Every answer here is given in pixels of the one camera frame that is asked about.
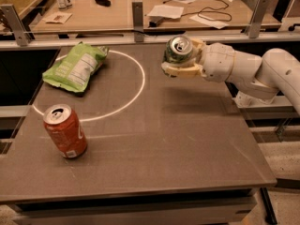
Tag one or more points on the metal bracket post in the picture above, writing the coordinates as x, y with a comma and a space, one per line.
137, 16
255, 24
21, 36

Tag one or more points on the left metal bracket post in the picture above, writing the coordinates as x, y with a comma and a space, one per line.
21, 36

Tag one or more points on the wooden background desk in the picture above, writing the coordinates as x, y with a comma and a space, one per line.
87, 15

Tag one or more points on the right metal bracket post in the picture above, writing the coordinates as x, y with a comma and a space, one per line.
255, 24

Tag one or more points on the middle metal bracket post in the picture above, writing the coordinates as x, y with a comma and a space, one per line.
137, 16

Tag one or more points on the black computer mouse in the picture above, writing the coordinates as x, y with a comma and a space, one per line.
105, 3

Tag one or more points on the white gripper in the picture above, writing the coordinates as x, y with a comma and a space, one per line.
218, 61

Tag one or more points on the small paper card left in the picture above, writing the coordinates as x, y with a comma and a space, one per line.
57, 17

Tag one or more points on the green soda can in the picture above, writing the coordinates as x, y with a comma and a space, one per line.
178, 50

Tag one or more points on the white paper sheet right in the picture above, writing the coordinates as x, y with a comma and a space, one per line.
206, 21

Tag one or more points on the white paper sheet centre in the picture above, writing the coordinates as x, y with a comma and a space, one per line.
166, 11

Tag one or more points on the orange soda can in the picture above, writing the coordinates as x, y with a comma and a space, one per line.
63, 125

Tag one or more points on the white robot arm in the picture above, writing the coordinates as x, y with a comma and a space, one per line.
261, 77

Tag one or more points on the green chip bag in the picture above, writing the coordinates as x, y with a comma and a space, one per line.
73, 72

